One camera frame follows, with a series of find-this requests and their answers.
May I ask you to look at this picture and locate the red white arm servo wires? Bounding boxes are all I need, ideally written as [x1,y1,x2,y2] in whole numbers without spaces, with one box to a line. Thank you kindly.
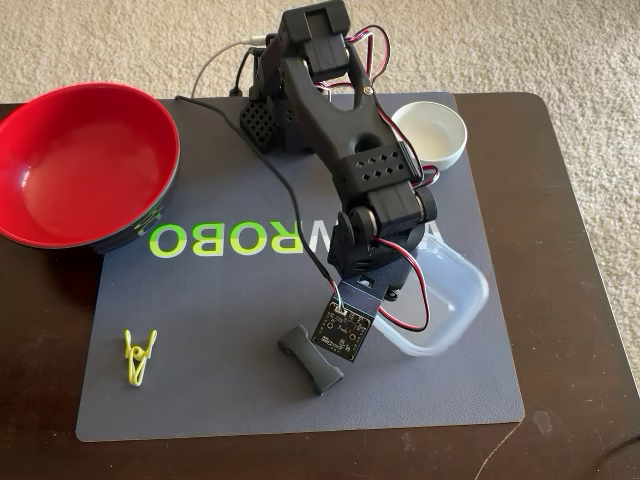
[344,27,441,184]

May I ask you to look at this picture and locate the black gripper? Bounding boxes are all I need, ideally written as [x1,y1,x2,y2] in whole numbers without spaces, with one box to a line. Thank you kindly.
[368,258,409,303]

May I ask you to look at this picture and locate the white USB cable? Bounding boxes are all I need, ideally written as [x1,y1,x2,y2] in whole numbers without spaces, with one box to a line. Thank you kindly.
[192,33,269,99]

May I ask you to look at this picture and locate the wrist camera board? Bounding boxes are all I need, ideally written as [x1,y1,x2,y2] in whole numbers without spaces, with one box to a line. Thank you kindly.
[310,279,381,364]

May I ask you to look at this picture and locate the black plastic buckle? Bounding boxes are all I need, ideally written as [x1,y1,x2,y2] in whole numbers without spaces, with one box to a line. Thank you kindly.
[277,323,345,396]

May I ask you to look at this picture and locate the grey WOWROBO mat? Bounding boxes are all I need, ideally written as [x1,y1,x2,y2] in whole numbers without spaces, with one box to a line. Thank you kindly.
[75,92,525,442]

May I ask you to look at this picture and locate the large red bowl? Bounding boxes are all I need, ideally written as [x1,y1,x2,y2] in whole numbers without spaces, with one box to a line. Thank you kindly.
[0,83,181,256]

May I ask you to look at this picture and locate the thin camera cable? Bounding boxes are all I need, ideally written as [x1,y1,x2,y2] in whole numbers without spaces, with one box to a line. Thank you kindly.
[174,94,346,314]

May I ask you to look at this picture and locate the small white bowl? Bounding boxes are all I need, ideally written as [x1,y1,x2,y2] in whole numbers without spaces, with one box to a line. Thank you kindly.
[391,101,469,171]

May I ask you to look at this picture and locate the clear plastic square container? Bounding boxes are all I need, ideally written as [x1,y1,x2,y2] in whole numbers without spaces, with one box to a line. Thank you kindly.
[372,233,490,359]

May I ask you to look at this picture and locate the red white gripper servo wire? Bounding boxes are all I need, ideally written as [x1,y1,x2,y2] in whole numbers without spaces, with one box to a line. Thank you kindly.
[372,235,432,332]

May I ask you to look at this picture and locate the yellow wire clip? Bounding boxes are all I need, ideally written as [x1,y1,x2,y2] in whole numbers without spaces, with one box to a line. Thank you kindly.
[123,328,159,387]

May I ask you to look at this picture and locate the black power cable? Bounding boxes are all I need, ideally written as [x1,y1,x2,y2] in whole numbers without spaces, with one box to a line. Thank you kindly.
[228,47,254,97]

